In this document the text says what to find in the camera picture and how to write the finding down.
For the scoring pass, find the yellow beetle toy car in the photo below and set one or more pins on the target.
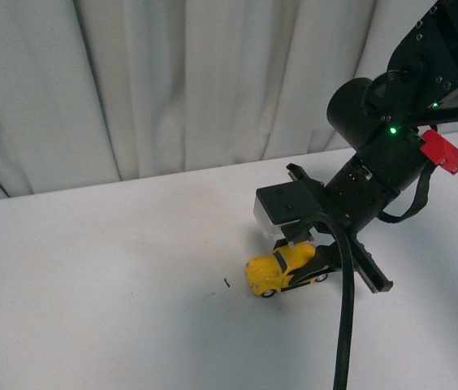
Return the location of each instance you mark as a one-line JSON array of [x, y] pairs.
[[274, 273]]

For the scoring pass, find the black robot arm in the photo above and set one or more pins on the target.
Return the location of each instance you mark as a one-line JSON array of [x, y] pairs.
[[392, 123]]

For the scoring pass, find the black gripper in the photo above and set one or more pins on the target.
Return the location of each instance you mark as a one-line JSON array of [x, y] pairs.
[[352, 201]]

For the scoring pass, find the red plastic block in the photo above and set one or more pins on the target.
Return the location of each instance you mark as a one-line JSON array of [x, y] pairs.
[[440, 151]]

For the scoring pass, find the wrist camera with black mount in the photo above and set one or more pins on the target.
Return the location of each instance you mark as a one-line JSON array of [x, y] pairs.
[[281, 204]]

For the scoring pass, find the grey-white pleated curtain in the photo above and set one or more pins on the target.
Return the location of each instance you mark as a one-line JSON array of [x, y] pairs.
[[94, 92]]

